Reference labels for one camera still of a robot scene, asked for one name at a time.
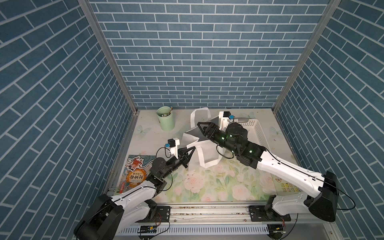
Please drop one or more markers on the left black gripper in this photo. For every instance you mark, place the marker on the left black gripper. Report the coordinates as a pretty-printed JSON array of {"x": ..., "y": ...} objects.
[{"x": 182, "y": 156}]

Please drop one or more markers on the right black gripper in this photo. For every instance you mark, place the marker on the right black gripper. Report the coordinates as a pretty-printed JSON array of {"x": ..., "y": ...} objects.
[{"x": 213, "y": 128}]

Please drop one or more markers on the white insulated delivery bag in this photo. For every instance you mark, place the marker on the white insulated delivery bag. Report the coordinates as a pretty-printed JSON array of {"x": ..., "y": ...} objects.
[{"x": 206, "y": 154}]

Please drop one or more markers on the white plastic basket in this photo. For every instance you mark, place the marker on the white plastic basket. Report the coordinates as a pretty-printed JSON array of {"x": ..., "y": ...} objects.
[{"x": 255, "y": 132}]

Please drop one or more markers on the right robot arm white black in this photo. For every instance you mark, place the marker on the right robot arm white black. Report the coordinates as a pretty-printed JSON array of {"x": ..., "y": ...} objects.
[{"x": 319, "y": 194}]

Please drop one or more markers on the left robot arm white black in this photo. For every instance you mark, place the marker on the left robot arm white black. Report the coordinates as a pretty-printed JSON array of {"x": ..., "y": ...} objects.
[{"x": 110, "y": 215}]

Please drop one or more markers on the pencils in green cup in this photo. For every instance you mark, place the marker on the pencils in green cup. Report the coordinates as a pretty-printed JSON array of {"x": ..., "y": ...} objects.
[{"x": 164, "y": 111}]

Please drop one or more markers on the green round object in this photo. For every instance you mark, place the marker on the green round object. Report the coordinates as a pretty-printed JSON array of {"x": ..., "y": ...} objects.
[{"x": 168, "y": 123}]

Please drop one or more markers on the colourful illustrated book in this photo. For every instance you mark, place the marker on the colourful illustrated book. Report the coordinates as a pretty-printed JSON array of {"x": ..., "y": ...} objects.
[{"x": 136, "y": 169}]

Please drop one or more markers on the floral table mat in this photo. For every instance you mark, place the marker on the floral table mat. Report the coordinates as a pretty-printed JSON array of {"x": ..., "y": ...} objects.
[{"x": 225, "y": 182}]

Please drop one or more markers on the green circuit board left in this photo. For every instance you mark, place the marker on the green circuit board left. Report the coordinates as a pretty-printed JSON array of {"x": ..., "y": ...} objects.
[{"x": 147, "y": 230}]

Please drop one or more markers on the sticker sheet paper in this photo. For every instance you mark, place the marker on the sticker sheet paper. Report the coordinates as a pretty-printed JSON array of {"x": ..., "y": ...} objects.
[{"x": 284, "y": 188}]

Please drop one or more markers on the circuit board right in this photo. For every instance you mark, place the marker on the circuit board right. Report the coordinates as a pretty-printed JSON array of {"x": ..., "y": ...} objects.
[{"x": 276, "y": 231}]

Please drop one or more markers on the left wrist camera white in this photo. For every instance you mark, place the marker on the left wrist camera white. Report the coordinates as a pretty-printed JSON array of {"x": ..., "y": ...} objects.
[{"x": 172, "y": 146}]

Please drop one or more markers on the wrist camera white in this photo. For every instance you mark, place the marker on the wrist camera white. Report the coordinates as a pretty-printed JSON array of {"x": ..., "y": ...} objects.
[
  {"x": 225, "y": 118},
  {"x": 172, "y": 146}
]

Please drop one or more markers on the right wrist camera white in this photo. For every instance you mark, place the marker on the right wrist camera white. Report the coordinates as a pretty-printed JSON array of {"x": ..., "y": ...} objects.
[{"x": 225, "y": 118}]

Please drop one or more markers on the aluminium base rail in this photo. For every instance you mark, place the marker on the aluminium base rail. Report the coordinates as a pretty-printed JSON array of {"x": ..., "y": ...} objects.
[{"x": 233, "y": 221}]

